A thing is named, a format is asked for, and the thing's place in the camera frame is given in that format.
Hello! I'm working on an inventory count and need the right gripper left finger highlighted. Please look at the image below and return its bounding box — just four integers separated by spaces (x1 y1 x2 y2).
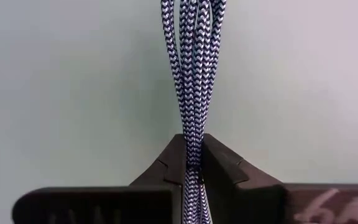
11 133 187 224

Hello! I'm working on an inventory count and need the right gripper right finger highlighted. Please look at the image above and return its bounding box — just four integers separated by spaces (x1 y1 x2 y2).
201 133 358 224

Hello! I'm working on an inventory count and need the dark blue braided USB-C cable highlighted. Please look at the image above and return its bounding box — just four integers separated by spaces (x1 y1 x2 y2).
160 0 227 224

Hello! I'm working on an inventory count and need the green table mat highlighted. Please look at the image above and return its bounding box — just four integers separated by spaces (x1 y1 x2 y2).
0 0 358 224

